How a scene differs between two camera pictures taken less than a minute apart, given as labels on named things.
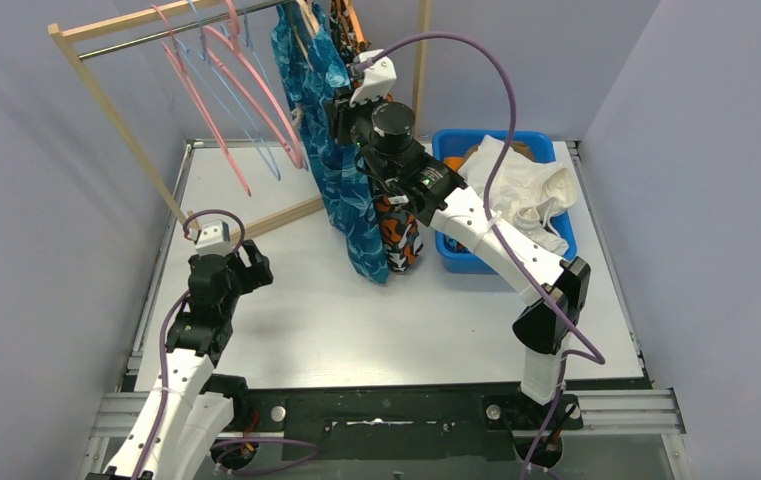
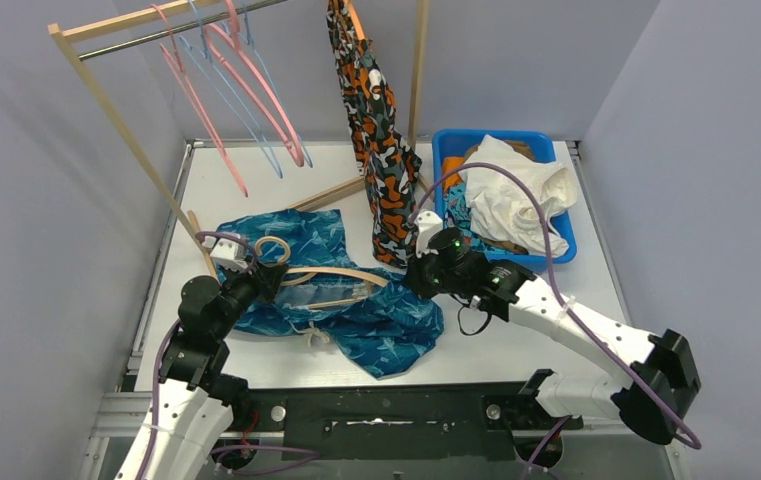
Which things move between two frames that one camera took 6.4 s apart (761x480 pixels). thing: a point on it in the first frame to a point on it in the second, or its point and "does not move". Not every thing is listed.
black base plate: [407, 423] does not move
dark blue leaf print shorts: [314, 60] to [322, 292]
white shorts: [522, 189] does not move
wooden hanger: [310, 22] to [307, 271]
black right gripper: [341, 112] to [417, 280]
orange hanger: [356, 25] does not move
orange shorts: [453, 162] does not move
